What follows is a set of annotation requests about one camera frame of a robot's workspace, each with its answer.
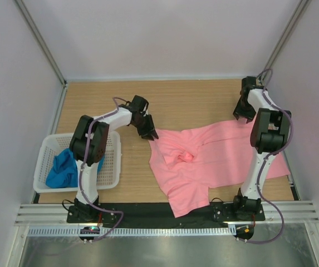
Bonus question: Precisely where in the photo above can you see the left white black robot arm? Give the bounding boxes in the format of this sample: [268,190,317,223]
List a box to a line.
[67,95,159,223]

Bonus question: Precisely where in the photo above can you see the white slotted cable duct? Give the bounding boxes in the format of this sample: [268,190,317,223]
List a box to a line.
[27,225,236,238]

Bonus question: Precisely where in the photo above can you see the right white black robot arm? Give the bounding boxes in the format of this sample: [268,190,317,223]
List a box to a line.
[232,76,292,220]

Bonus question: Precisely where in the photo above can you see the left aluminium frame post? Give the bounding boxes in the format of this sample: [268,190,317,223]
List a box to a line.
[13,0,67,87]

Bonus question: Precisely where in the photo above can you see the aluminium front rail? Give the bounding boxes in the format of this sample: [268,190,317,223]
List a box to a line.
[14,201,319,226]

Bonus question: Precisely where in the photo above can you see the blue t shirt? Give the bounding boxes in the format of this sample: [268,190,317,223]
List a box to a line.
[45,147,104,189]

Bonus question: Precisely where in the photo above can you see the white perforated plastic basket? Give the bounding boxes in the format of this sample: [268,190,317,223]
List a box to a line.
[33,131,122,194]

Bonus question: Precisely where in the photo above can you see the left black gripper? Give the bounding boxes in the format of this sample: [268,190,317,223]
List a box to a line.
[132,114,158,141]

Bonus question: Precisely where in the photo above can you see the aluminium frame post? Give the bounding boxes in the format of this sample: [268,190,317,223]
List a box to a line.
[13,0,67,87]
[264,0,311,70]

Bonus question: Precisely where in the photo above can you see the right aluminium frame post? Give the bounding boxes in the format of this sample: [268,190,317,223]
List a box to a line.
[264,0,311,70]

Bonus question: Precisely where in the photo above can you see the pink t shirt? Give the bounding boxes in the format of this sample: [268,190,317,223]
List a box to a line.
[146,118,291,219]

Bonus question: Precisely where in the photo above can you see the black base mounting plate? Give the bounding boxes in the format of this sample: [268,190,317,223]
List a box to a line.
[66,201,265,229]

